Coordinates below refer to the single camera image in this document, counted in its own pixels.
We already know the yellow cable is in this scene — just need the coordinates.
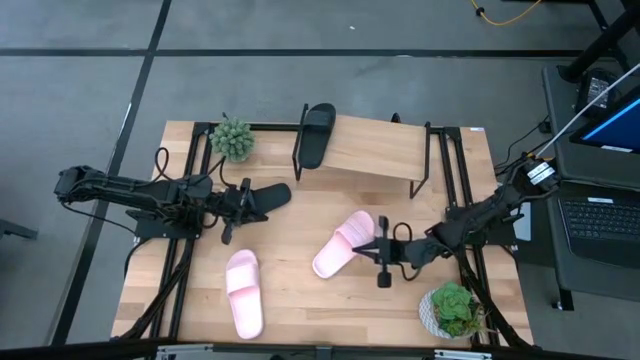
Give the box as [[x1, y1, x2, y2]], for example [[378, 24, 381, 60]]
[[468, 0, 544, 28]]

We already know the black monitor with blue screen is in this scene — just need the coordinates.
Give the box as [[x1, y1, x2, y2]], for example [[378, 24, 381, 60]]
[[569, 85, 640, 155]]

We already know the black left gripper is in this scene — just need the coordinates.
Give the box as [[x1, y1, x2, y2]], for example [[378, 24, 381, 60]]
[[209, 177, 270, 226]]

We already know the black slide sandal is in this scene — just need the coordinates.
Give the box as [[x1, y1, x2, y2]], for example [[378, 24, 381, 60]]
[[249, 182, 293, 217], [298, 102, 338, 170]]

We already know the pink slide sandal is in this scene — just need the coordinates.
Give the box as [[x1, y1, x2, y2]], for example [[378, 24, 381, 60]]
[[312, 209, 377, 280], [224, 248, 265, 341]]

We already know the black power adapter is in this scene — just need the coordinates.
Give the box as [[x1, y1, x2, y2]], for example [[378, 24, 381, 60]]
[[576, 68, 622, 119]]

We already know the pale green spiky potted plant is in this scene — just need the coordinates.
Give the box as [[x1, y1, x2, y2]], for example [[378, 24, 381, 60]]
[[208, 116, 257, 164]]

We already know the wooden shelf with black frame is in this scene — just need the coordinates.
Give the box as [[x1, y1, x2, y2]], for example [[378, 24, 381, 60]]
[[292, 103, 433, 200]]

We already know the grey side desk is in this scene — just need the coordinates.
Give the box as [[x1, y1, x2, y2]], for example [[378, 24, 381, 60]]
[[541, 63, 640, 311]]

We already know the green succulent in white pot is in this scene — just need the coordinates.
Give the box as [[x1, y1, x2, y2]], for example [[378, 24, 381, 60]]
[[418, 281, 490, 341]]

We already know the black laptop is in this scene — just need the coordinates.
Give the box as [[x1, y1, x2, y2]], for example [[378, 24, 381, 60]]
[[556, 193, 640, 270]]

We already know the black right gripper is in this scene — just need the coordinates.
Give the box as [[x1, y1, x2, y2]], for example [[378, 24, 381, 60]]
[[352, 215, 412, 269]]

